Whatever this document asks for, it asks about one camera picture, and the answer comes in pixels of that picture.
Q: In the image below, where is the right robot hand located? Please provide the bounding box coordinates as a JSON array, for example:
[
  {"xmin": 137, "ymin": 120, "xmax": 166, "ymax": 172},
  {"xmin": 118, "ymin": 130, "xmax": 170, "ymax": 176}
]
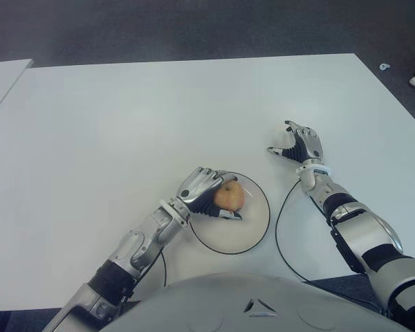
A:
[{"xmin": 266, "ymin": 120, "xmax": 324, "ymax": 166}]

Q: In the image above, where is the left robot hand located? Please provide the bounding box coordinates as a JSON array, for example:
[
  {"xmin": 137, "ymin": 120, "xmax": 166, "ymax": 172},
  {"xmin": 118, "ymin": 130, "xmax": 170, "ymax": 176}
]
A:
[{"xmin": 174, "ymin": 167, "xmax": 243, "ymax": 221}]

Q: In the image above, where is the apple with blue sticker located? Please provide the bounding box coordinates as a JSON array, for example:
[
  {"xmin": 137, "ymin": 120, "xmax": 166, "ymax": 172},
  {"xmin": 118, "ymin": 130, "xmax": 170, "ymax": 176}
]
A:
[{"xmin": 213, "ymin": 180, "xmax": 246, "ymax": 212}]

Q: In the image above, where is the white plate black rim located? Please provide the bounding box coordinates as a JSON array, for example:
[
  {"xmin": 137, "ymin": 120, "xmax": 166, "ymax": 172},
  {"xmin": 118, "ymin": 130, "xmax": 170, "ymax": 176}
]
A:
[{"xmin": 190, "ymin": 172, "xmax": 271, "ymax": 255}]

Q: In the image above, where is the grey robot torso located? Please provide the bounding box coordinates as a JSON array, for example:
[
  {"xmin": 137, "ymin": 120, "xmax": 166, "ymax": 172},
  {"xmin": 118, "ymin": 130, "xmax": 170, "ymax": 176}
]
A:
[{"xmin": 103, "ymin": 272, "xmax": 412, "ymax": 332}]

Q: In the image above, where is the neighbouring white table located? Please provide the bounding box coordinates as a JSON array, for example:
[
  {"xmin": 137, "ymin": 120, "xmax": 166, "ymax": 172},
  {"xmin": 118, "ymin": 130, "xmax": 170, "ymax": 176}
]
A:
[{"xmin": 0, "ymin": 58, "xmax": 34, "ymax": 124}]

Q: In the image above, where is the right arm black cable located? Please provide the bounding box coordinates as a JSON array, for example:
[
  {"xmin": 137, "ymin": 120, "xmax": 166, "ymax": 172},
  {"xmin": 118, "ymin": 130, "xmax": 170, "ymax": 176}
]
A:
[{"xmin": 275, "ymin": 179, "xmax": 388, "ymax": 312}]

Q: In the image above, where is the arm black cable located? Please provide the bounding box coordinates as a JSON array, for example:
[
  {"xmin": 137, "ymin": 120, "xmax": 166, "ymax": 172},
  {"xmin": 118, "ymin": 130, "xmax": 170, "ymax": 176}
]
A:
[
  {"xmin": 122, "ymin": 250, "xmax": 169, "ymax": 308},
  {"xmin": 275, "ymin": 179, "xmax": 388, "ymax": 312}
]

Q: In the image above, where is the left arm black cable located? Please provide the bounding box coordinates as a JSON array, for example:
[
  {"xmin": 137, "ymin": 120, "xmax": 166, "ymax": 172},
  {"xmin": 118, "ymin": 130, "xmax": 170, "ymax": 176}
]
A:
[{"xmin": 122, "ymin": 250, "xmax": 169, "ymax": 308}]

